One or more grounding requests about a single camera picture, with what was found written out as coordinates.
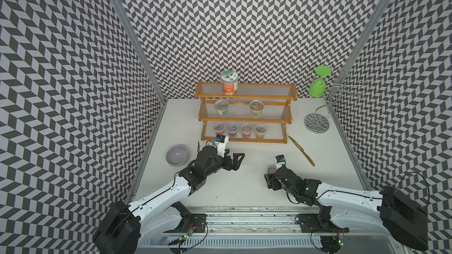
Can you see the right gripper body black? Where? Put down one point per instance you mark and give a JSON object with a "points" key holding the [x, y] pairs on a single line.
{"points": [[293, 193]]}

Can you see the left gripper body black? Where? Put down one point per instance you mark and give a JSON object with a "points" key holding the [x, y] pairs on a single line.
{"points": [[219, 163]]}

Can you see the seed cup red label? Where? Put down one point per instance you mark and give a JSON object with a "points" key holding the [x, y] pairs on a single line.
{"points": [[219, 128]]}

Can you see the green label seed cup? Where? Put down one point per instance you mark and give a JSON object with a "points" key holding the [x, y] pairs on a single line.
{"points": [[222, 107]]}

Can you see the tall seed jar orange label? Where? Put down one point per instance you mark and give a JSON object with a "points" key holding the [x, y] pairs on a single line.
{"points": [[229, 82]]}

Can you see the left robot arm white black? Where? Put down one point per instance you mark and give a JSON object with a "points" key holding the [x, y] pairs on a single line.
{"points": [[126, 225]]}

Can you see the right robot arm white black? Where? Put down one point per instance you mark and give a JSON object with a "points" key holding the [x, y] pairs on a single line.
{"points": [[388, 212]]}

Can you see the wooden two-tier shelf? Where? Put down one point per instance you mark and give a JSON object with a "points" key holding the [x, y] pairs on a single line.
{"points": [[276, 115]]}

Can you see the clear plastic lid on shelf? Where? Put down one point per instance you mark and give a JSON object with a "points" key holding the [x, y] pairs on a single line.
{"points": [[240, 108]]}

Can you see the lilac bowl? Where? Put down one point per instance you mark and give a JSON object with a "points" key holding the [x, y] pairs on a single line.
{"points": [[177, 155]]}

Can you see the green plastic wine glass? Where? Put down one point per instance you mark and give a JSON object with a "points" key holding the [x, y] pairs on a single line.
{"points": [[318, 86]]}

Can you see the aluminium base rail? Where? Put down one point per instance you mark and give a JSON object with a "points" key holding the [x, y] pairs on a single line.
{"points": [[232, 231]]}

